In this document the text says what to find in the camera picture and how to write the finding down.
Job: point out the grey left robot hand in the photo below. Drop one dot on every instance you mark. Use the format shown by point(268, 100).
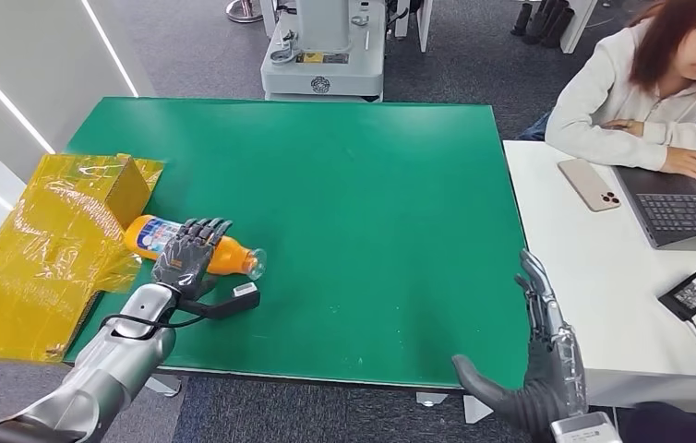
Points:
point(186, 260)

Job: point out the person's right hand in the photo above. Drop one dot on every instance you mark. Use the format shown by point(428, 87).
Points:
point(690, 162)

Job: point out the person's left hand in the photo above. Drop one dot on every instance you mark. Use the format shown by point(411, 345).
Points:
point(623, 126)

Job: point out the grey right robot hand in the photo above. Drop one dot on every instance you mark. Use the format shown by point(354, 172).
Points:
point(543, 391)

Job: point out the orange plastic bottle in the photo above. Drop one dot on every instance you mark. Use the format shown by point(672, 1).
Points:
point(146, 235)

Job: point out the grey robot base machine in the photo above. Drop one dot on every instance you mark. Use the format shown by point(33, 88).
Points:
point(323, 67)

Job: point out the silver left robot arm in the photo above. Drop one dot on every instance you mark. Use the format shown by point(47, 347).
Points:
point(115, 361)

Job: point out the person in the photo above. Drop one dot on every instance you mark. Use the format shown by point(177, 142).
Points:
point(599, 104)

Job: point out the dark grey laptop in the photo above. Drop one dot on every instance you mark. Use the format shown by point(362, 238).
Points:
point(681, 211)

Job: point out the beige smartphone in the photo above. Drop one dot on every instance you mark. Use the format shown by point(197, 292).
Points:
point(588, 184)

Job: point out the white table foot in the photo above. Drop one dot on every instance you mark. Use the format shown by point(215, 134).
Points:
point(475, 411)
point(430, 398)
point(161, 385)

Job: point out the white desk leg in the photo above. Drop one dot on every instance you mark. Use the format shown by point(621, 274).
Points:
point(576, 24)

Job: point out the black boot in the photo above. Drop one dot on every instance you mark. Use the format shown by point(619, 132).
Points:
point(521, 21)
point(536, 27)
point(558, 30)

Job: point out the white desk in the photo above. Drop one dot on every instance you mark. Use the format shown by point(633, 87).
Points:
point(599, 275)

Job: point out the black power adapter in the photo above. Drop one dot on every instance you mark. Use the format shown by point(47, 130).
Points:
point(692, 295)

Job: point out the yellow taped cardboard box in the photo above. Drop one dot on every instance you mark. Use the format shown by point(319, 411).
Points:
point(48, 257)

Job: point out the green table mat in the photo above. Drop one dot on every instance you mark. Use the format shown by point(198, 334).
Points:
point(354, 214)

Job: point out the white furniture panel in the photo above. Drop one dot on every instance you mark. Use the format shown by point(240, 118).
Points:
point(423, 24)

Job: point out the metal chair base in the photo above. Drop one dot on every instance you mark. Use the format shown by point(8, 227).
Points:
point(243, 12)

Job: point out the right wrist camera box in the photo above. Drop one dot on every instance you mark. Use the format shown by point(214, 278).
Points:
point(586, 431)

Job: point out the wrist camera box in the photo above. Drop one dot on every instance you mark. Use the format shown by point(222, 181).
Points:
point(586, 431)
point(244, 291)

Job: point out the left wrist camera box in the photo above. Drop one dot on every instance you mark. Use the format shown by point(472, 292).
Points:
point(244, 291)

